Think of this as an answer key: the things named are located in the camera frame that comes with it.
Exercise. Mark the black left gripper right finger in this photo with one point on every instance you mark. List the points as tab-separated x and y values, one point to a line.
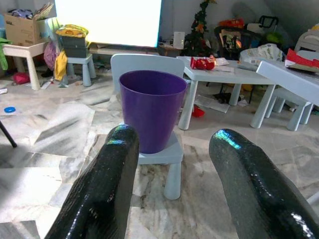
256	194

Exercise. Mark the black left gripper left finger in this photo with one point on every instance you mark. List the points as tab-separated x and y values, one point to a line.
104	189

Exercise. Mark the purple plastic rubbish bin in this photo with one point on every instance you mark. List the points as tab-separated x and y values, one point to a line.
152	109

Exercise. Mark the red floor object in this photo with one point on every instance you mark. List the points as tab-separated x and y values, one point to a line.
198	111

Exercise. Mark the newspaper sheet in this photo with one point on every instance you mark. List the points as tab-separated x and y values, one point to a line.
211	103

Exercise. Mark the light blue plastic table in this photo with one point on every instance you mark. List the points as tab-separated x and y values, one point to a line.
286	77
236	73

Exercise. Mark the light blue plastic stool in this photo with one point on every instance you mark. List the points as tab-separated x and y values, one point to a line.
79	61

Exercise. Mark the white papers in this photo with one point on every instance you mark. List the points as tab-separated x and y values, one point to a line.
224	66

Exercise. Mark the light blue child chair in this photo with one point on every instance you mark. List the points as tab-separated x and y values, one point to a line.
149	62

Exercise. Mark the pink red floor item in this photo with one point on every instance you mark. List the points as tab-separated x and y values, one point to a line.
21	78

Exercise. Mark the white television bench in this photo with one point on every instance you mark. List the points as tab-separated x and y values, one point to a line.
119	51

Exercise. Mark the grey storage crate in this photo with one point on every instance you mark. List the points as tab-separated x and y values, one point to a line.
72	41
76	51

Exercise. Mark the red and white cardboard box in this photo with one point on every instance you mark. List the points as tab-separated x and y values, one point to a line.
299	59

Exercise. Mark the red snack packet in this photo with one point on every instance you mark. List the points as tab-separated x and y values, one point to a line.
202	63

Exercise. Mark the white printed plastic bag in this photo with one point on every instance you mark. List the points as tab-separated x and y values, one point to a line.
269	51

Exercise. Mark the pink bag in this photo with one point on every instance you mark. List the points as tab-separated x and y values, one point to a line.
49	56

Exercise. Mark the black chair with bags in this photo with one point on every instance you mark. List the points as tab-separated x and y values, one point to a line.
231	42

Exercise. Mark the small white plastic table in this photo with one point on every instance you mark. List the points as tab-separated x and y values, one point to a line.
25	49

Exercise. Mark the yellow snack bag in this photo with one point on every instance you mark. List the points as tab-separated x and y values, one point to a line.
72	31

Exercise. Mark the white plastic chair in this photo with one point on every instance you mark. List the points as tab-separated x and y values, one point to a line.
309	37

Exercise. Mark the white router box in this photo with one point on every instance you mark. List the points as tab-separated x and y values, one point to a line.
179	39

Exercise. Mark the bright television screen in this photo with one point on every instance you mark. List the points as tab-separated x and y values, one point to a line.
107	22

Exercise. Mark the green plastic item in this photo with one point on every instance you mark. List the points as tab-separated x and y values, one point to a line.
3	54

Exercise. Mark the small decorated christmas tree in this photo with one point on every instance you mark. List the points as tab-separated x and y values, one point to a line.
199	32

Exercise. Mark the brown cardboard box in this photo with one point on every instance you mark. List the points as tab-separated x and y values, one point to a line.
20	30

